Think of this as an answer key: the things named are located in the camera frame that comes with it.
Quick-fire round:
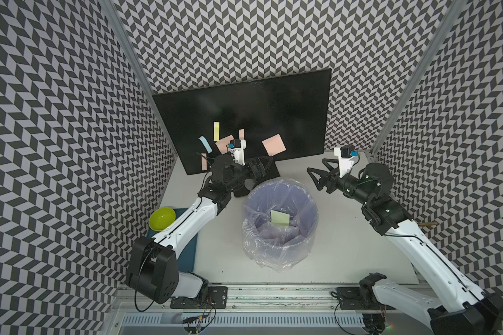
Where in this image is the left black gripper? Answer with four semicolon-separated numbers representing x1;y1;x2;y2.
225;155;272;191

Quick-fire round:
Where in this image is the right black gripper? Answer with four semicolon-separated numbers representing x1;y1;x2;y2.
306;158;374;205

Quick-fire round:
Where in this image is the pink square sticky note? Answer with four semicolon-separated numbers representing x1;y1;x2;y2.
215;135;234;154
262;134;286;156

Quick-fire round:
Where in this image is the green square sticky note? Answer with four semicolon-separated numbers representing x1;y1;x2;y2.
271;210;291;226

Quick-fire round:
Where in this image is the blue narrow sticky note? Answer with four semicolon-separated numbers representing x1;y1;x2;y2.
199;136;212;154

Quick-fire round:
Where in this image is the yellow narrow sticky note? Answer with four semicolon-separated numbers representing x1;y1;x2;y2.
213;121;220;142

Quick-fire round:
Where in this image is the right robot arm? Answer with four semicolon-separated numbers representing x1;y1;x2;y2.
307;158;503;334

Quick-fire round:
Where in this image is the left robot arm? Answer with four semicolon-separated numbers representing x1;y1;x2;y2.
125;154;273;304

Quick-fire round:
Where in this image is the black computer monitor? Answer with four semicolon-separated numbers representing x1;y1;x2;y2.
153;69;332;175

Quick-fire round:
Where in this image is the purple bin with plastic liner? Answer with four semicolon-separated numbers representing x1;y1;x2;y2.
242;177;319;272

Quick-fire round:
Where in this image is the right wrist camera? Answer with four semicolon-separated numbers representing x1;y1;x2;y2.
334;145;360;177

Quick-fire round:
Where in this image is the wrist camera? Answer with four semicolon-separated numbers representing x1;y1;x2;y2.
227;139;247;166
334;145;360;177

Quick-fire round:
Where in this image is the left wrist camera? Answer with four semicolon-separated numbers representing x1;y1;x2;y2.
227;139;247;166

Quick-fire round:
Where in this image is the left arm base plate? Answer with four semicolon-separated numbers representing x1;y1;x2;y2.
170;286;229;310

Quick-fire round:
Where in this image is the aluminium mounting rail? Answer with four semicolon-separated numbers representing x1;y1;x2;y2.
108;283;437;315

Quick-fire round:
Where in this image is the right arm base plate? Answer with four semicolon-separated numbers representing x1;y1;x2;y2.
331;286;382;311

